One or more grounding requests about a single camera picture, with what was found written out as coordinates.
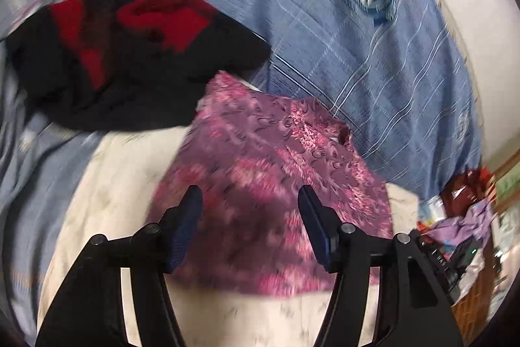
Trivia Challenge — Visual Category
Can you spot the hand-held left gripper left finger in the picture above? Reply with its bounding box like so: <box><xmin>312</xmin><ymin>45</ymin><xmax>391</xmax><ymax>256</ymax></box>
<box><xmin>36</xmin><ymin>185</ymin><xmax>203</xmax><ymax>347</ymax></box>

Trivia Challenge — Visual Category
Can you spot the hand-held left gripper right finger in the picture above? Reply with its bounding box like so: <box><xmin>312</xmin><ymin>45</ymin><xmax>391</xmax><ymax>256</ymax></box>
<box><xmin>298</xmin><ymin>185</ymin><xmax>464</xmax><ymax>347</ymax></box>

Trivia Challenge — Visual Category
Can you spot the purple floral shirt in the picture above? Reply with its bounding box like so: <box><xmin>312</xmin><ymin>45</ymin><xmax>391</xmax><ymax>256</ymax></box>
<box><xmin>146</xmin><ymin>71</ymin><xmax>393</xmax><ymax>297</ymax></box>

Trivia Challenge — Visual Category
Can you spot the wooden cabinet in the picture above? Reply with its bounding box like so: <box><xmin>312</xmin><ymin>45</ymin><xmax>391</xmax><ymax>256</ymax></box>
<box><xmin>452</xmin><ymin>152</ymin><xmax>520</xmax><ymax>344</ymax></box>

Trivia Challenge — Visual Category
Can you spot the white printed packet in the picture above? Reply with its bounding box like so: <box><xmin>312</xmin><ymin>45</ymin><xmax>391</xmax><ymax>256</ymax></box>
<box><xmin>418</xmin><ymin>196</ymin><xmax>448</xmax><ymax>231</ymax></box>

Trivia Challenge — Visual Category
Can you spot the dark red plastic bag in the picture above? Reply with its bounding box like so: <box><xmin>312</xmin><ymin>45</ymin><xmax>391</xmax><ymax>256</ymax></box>
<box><xmin>441</xmin><ymin>166</ymin><xmax>494</xmax><ymax>218</ymax></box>

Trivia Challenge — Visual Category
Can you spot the cream floral bed sheet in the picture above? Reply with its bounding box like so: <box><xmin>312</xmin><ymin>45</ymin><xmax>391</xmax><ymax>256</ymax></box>
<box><xmin>36</xmin><ymin>125</ymin><xmax>422</xmax><ymax>347</ymax></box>

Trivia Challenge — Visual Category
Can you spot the black and red garment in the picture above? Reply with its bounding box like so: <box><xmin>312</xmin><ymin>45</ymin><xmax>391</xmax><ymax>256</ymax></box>
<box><xmin>6</xmin><ymin>0</ymin><xmax>272</xmax><ymax>132</ymax></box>

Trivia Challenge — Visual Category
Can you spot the grey-blue striped cloth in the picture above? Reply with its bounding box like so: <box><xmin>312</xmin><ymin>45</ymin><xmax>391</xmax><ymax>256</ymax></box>
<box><xmin>0</xmin><ymin>0</ymin><xmax>111</xmax><ymax>333</ymax></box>

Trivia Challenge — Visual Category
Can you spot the blue plaid duvet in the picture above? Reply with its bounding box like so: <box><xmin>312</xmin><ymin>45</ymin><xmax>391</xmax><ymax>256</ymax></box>
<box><xmin>83</xmin><ymin>0</ymin><xmax>485</xmax><ymax>196</ymax></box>

